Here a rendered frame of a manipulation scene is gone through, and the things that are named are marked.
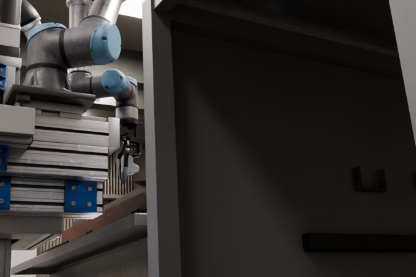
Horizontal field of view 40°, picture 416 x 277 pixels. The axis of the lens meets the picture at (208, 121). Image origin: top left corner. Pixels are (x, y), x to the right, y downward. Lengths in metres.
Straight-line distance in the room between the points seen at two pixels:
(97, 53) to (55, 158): 0.32
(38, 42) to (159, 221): 0.89
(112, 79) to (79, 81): 0.12
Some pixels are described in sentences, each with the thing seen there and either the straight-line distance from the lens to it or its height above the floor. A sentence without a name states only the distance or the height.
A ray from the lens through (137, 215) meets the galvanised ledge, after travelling 1.37.
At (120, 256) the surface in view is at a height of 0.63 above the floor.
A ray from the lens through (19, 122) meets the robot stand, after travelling 1.45.
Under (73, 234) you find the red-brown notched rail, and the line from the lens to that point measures 2.47.
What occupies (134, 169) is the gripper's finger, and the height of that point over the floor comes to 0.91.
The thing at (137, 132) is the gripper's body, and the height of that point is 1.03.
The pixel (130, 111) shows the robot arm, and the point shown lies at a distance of 1.92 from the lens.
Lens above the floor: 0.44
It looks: 19 degrees up
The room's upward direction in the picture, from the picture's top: 4 degrees counter-clockwise
